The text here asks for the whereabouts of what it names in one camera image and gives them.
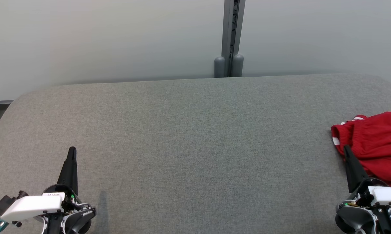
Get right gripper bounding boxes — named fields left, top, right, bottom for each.
left=337, top=145, right=391, bottom=208

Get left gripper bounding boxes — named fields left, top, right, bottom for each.
left=0, top=147, right=97, bottom=223

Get red white basketball shorts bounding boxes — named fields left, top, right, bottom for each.
left=331, top=111, right=391, bottom=187

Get grey cylindrical post foot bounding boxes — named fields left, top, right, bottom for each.
left=214, top=56, right=226, bottom=78
left=232, top=54, right=244, bottom=77

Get grey metal partition post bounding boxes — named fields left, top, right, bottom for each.
left=221, top=0, right=246, bottom=78

